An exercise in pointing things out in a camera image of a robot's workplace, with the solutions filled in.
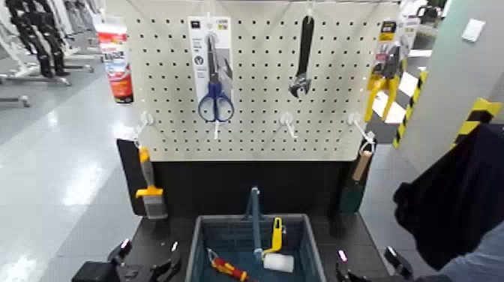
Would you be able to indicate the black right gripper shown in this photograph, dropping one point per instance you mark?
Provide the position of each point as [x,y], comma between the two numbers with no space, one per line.
[372,278]

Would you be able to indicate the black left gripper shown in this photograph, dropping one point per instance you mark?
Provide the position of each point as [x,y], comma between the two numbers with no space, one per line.
[134,273]

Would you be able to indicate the blue grey plastic crate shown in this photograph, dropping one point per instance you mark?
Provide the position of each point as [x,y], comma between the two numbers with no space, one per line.
[311,252]

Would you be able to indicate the red yellow screwdriver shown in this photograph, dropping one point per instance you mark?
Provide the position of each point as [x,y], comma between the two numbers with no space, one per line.
[226,268]

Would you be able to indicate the black back panel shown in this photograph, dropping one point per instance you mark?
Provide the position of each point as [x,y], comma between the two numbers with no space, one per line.
[236,185]

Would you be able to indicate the white pegboard hook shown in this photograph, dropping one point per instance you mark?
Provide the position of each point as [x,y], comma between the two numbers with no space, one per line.
[360,128]
[287,120]
[145,118]
[216,130]

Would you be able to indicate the narrow yellow black hazard strip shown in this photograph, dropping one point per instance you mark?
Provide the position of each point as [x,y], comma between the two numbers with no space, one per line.
[411,104]

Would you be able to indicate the white pegboard panel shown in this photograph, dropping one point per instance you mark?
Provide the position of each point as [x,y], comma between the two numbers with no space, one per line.
[260,130]

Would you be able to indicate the wide yellow black hazard strip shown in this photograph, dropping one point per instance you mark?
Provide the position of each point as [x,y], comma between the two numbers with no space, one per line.
[478,116]

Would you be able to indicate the red white hanging package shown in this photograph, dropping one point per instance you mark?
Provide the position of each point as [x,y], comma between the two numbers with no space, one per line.
[118,74]

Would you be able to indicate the grey metal stand base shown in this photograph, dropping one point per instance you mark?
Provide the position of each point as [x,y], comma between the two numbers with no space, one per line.
[15,100]
[47,78]

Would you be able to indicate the black adjustable wrench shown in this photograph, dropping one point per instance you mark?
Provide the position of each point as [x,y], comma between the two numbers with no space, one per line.
[305,47]

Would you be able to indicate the pliers packaging card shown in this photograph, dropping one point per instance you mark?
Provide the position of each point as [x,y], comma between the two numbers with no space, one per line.
[388,31]

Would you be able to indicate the black robot on stand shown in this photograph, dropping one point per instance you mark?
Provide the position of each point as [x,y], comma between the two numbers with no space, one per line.
[39,35]

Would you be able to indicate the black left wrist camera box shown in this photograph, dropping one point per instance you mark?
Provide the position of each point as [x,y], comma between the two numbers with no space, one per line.
[94,272]

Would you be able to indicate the white wall plate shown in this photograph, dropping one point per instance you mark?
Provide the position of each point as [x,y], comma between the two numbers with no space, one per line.
[473,30]

